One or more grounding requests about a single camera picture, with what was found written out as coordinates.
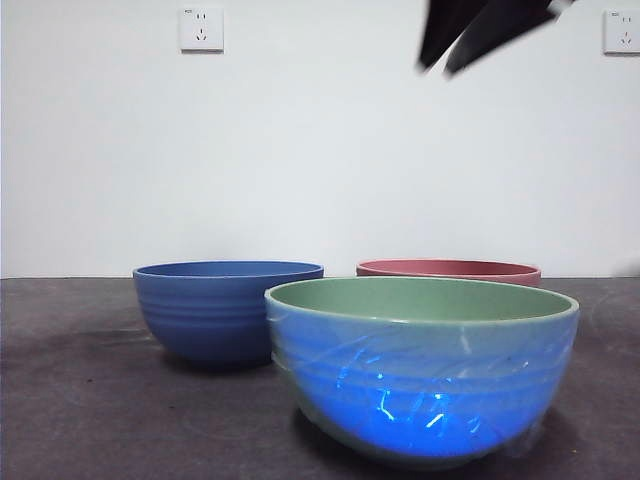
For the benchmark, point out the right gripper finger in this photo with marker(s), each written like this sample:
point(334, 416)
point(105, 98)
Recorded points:
point(445, 30)
point(500, 25)

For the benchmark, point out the red ribbed bowl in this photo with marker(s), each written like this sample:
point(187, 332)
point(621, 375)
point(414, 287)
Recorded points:
point(450, 272)

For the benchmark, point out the green ribbed bowl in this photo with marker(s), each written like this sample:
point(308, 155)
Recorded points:
point(370, 360)

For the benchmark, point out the blue ribbed bowl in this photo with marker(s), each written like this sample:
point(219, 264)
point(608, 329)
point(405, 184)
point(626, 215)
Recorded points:
point(200, 315)

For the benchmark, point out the white wall socket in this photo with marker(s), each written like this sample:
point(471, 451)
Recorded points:
point(623, 31)
point(201, 29)

